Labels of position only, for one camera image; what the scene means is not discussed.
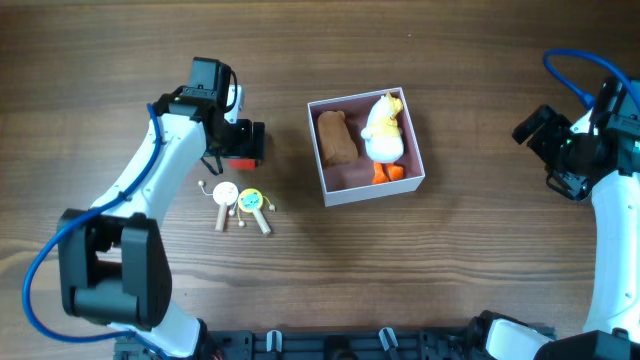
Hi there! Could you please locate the brown plush toy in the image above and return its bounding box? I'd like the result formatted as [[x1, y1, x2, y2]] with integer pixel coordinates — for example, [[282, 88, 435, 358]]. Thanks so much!
[[317, 111, 358, 167]]

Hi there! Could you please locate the white plush duck yellow bag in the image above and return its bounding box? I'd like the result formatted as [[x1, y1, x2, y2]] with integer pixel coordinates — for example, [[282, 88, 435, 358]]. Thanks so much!
[[360, 92, 405, 185]]

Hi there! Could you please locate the red toy fire truck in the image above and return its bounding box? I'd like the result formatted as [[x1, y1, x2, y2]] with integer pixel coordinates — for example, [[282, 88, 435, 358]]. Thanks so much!
[[228, 158, 260, 170]]

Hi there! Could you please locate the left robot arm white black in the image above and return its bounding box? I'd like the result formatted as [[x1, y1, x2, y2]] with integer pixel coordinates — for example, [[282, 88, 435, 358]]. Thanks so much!
[[57, 57, 265, 359]]

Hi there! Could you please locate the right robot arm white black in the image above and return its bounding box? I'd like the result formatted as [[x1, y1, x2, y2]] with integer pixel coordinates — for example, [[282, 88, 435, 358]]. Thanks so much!
[[461, 77, 639, 359]]

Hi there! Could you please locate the yellow mouse rattle drum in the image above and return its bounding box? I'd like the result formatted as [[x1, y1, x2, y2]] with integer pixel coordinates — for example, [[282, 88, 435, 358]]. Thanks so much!
[[237, 188, 276, 235]]

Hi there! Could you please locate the white box pink inside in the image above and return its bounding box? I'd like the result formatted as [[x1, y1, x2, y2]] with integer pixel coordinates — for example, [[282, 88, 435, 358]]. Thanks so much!
[[307, 87, 425, 207]]

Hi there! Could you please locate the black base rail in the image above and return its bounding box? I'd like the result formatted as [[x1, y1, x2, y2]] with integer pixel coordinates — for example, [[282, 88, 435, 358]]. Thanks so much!
[[114, 324, 556, 360]]

